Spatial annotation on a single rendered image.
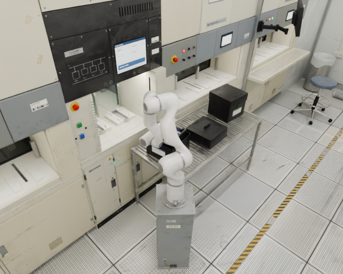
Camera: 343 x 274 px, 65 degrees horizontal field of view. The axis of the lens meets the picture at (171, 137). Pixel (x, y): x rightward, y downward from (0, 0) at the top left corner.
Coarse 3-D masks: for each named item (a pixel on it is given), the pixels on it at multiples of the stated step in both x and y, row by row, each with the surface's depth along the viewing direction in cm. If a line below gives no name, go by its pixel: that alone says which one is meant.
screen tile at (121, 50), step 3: (129, 45) 193; (120, 48) 188; (123, 48) 190; (126, 48) 192; (117, 51) 187; (120, 51) 189; (123, 51) 191; (126, 51) 193; (129, 51) 195; (117, 54) 188; (129, 54) 196; (117, 57) 190; (123, 57) 193; (126, 57) 195; (129, 57) 197; (120, 60) 193; (123, 60) 195; (126, 60) 197; (120, 63) 194
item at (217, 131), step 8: (200, 120) 260; (208, 120) 260; (192, 128) 249; (200, 128) 249; (208, 128) 249; (216, 128) 249; (224, 128) 249; (192, 136) 248; (200, 136) 241; (208, 136) 239; (216, 136) 240; (224, 136) 255; (200, 144) 245; (208, 144) 239; (216, 144) 246
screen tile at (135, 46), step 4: (136, 44) 197; (140, 44) 200; (132, 48) 196; (136, 48) 199; (144, 48) 204; (136, 52) 200; (140, 52) 203; (144, 52) 206; (132, 56) 199; (136, 56) 202; (140, 56) 205
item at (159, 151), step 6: (186, 132) 233; (186, 138) 227; (186, 144) 232; (150, 150) 230; (156, 150) 225; (162, 150) 220; (168, 150) 216; (174, 150) 216; (156, 156) 229; (162, 156) 224
